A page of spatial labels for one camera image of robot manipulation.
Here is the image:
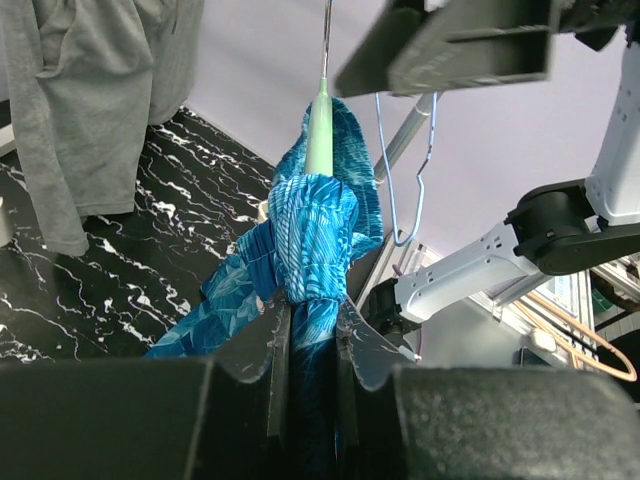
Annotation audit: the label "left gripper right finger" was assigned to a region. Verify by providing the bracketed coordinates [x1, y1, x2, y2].
[337, 302, 639, 479]

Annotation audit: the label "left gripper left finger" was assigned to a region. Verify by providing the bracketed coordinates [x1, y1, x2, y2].
[1, 292, 291, 479]

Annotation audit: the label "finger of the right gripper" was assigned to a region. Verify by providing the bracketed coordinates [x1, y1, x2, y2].
[335, 0, 560, 97]

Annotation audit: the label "light blue wire hanger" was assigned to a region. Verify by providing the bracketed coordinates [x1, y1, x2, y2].
[374, 94, 440, 247]

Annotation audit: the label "mint green hanger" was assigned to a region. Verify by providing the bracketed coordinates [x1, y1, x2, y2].
[305, 0, 333, 177]

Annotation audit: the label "blue patterned shorts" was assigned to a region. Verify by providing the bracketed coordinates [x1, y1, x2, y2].
[149, 98, 384, 479]

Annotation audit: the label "grey shorts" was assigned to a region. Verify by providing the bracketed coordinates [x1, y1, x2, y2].
[1, 0, 204, 256]

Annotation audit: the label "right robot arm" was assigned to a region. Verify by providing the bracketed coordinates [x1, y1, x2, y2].
[335, 1, 639, 333]

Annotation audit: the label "white clothes rack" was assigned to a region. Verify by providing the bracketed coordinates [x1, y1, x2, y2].
[384, 93, 441, 168]

